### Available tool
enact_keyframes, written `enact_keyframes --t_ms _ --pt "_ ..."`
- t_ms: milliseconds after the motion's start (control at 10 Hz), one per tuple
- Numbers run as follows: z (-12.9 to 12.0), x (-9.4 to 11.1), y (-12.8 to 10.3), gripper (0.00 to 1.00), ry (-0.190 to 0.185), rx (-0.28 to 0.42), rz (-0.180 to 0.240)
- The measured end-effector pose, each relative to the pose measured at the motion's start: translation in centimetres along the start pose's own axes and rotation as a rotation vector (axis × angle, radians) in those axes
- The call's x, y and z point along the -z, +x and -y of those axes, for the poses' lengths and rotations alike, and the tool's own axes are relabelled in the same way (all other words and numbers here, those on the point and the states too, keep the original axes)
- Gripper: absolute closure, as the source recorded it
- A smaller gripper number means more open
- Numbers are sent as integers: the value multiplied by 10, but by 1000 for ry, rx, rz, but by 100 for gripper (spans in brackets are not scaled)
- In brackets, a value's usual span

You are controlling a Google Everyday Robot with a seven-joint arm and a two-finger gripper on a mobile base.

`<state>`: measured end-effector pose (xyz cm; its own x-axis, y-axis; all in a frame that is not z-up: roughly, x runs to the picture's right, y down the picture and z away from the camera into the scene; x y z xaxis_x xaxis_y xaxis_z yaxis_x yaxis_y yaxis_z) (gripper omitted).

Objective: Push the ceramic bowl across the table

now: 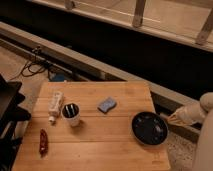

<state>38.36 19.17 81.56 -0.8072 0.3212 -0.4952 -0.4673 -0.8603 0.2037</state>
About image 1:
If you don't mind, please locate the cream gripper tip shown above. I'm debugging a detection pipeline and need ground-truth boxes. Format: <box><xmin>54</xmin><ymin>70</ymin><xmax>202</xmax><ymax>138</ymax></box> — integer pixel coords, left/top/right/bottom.
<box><xmin>167</xmin><ymin>110</ymin><xmax>182</xmax><ymax>126</ymax></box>

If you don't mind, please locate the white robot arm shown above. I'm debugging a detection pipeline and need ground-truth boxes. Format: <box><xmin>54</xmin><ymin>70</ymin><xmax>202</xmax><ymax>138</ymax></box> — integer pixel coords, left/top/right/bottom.
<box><xmin>167</xmin><ymin>92</ymin><xmax>213</xmax><ymax>171</ymax></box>

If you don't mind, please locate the dark ceramic bowl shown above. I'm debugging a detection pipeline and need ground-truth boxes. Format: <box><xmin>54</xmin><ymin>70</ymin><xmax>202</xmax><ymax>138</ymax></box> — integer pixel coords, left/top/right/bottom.
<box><xmin>131</xmin><ymin>111</ymin><xmax>168</xmax><ymax>145</ymax></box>

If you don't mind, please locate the blue sponge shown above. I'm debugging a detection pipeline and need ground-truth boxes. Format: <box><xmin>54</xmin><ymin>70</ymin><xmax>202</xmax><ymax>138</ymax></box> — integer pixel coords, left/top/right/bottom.
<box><xmin>98</xmin><ymin>97</ymin><xmax>117</xmax><ymax>113</ymax></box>

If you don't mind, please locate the white tube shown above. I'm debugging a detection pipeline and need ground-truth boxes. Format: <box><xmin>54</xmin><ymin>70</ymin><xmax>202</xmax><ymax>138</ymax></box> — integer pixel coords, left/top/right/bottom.
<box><xmin>48</xmin><ymin>91</ymin><xmax>64</xmax><ymax>125</ymax></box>

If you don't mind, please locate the blue floor object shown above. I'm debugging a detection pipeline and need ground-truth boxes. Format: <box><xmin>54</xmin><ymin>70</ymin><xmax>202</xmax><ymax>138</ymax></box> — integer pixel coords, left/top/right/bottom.
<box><xmin>49</xmin><ymin>74</ymin><xmax>65</xmax><ymax>82</ymax></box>

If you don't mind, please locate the red pocket knife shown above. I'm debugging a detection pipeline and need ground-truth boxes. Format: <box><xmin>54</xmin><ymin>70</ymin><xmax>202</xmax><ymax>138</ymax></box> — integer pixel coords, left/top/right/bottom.
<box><xmin>39</xmin><ymin>129</ymin><xmax>48</xmax><ymax>155</ymax></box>

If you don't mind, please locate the black chair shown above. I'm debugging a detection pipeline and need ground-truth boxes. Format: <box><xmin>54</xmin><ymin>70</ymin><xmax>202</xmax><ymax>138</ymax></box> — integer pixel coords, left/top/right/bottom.
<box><xmin>0</xmin><ymin>74</ymin><xmax>31</xmax><ymax>171</ymax></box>

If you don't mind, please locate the black cable on floor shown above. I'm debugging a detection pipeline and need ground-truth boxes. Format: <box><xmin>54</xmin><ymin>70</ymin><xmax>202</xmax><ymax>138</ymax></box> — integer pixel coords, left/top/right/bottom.
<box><xmin>9</xmin><ymin>46</ymin><xmax>54</xmax><ymax>82</ymax></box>

